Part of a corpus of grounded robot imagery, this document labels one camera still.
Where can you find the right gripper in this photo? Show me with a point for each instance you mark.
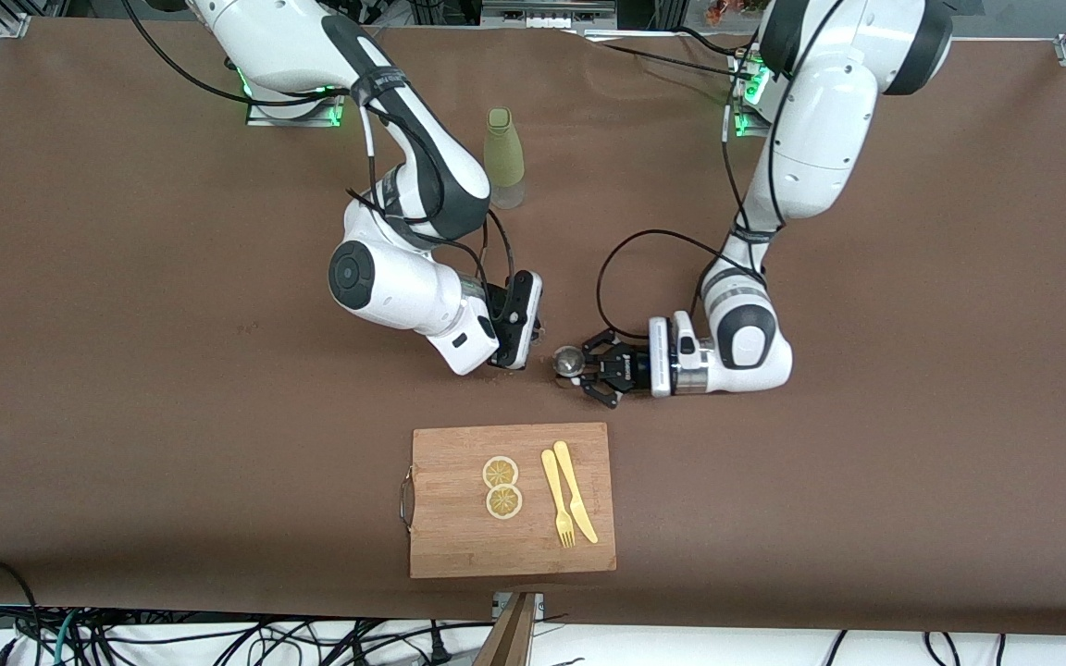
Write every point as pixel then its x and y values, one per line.
pixel 496 299

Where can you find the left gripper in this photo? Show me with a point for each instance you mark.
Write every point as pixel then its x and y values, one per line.
pixel 629 368

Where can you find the steel jigger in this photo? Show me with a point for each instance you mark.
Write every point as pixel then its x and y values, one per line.
pixel 567 361

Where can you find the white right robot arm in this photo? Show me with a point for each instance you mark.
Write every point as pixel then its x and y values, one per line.
pixel 385 287

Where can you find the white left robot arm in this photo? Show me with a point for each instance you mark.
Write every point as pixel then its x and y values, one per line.
pixel 820 129

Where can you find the yellow plastic knife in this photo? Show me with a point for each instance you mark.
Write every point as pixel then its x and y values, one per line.
pixel 572 486

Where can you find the yellow plastic fork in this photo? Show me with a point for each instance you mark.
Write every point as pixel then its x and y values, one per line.
pixel 553 486

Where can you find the lemon slice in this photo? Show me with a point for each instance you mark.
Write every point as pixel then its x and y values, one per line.
pixel 500 472
pixel 503 502

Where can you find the green sleeved glass bottle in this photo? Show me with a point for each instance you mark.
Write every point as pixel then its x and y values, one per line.
pixel 507 153

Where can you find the wooden cutting board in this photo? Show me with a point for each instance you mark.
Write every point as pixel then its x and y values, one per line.
pixel 505 546

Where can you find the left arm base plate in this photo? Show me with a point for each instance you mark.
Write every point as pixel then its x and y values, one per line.
pixel 744 126

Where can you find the wooden post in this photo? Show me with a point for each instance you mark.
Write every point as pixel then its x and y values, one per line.
pixel 510 638

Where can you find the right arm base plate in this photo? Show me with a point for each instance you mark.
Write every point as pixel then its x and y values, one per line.
pixel 260 117

